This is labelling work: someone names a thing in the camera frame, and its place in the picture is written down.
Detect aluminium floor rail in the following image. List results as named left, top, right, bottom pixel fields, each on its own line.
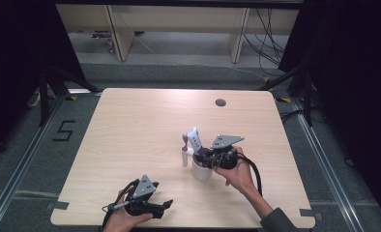
left=290, top=96, right=367, bottom=232
left=0, top=94, right=68, bottom=232

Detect light wooden shelf unit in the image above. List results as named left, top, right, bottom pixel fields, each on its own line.
left=55, top=3, right=301, bottom=64

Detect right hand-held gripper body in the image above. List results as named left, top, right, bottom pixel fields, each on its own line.
left=207, top=134, right=246, bottom=171

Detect person's right hand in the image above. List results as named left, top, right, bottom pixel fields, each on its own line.
left=212, top=145, right=258, bottom=195

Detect black floor cable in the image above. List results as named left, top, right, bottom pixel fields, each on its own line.
left=278, top=108, right=307, bottom=126

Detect hanging black cables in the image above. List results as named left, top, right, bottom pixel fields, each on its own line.
left=243, top=8, right=287, bottom=77

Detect thick black cable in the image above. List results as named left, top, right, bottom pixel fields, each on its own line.
left=236, top=153, right=264, bottom=197

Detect grey plug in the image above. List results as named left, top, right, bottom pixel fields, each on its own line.
left=106, top=201, right=131, bottom=212

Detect person's left hand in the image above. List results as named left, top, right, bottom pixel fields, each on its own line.
left=103, top=189, right=155, bottom=232

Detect black metal stand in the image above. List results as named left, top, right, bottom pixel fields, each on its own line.
left=255, top=66, right=314, bottom=129
left=38, top=64, right=103, bottom=128

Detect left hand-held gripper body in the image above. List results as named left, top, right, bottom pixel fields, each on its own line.
left=124, top=174, right=165, bottom=218

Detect white cup with handle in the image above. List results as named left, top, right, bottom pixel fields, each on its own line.
left=181, top=147, right=214, bottom=182

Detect thin black cable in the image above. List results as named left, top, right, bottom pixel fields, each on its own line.
left=101, top=179, right=140, bottom=231

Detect white and purple toothpaste tube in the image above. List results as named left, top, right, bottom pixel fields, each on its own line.
left=187, top=126, right=212, bottom=160

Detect black curtain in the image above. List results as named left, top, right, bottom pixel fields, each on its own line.
left=0, top=0, right=87, bottom=162
left=278, top=0, right=381, bottom=228

